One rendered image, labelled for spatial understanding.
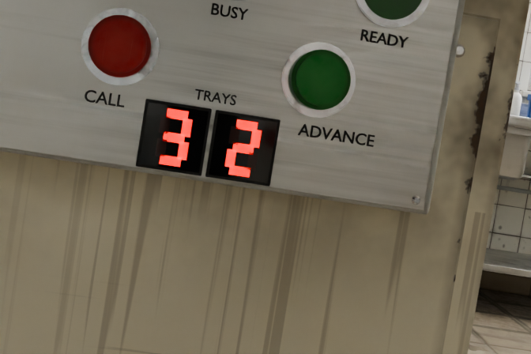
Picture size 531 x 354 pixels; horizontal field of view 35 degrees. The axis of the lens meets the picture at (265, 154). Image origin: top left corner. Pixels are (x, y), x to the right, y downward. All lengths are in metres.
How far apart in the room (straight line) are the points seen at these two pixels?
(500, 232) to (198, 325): 4.13
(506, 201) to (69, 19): 4.20
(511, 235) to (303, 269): 4.14
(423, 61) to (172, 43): 0.13
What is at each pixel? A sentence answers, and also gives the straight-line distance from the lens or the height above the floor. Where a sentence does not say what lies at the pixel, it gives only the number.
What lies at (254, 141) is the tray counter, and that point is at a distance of 0.42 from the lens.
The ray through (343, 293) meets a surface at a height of 0.65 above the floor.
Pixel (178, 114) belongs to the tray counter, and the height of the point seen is 0.73.
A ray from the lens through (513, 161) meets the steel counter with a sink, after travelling 3.90.
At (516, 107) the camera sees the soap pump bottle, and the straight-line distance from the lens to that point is 4.38.
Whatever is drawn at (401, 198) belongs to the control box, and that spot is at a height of 0.71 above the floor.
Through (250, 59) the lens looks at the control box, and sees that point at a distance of 0.42.
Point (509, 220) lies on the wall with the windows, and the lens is 4.57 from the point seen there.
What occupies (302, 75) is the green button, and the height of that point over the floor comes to 0.76.
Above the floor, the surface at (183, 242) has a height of 0.66.
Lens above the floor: 0.74
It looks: 3 degrees down
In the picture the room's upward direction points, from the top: 9 degrees clockwise
